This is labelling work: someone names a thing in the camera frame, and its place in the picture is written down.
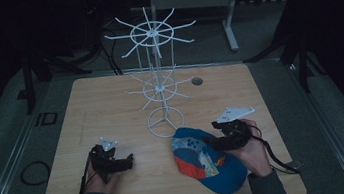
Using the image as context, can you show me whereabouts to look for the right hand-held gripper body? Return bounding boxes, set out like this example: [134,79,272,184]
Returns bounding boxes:
[214,103,261,153]

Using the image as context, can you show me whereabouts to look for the person's left hand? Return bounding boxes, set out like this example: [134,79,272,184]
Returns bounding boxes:
[81,160,124,194]

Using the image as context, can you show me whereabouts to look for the blue printed baseball cap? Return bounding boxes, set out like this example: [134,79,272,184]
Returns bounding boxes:
[168,119,251,194]

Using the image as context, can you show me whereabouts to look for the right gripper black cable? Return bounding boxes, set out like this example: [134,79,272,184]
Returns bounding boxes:
[247,118,301,181]

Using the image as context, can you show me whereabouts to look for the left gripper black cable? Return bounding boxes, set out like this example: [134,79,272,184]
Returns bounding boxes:
[66,150,102,194]

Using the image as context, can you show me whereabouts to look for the white wire display rack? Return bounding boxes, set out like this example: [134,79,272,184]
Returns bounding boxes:
[100,0,212,145]

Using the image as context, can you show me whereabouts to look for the black rectangular floor frame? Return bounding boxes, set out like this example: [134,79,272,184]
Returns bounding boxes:
[33,109,61,128]

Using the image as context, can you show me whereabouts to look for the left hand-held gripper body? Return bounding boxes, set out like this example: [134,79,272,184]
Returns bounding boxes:
[87,134,129,186]

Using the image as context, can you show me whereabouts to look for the person's right hand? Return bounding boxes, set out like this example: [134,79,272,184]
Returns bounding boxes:
[225,116,274,182]

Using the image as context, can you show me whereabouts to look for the coiled black cable loop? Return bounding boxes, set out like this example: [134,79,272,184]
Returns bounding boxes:
[17,159,53,188]

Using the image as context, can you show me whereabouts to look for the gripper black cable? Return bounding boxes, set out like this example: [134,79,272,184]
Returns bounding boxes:
[66,150,102,194]
[247,118,301,181]

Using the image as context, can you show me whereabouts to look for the black floor cables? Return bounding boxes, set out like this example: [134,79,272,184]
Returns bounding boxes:
[81,3,125,80]

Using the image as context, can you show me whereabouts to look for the black tripod stand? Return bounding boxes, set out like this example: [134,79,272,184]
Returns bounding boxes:
[17,45,97,116]
[236,0,330,102]

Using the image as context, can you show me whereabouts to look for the round grey table grommet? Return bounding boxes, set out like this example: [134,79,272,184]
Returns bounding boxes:
[191,76,205,87]

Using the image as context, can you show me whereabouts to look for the white metal desk frame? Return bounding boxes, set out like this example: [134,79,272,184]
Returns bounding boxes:
[148,0,251,63]

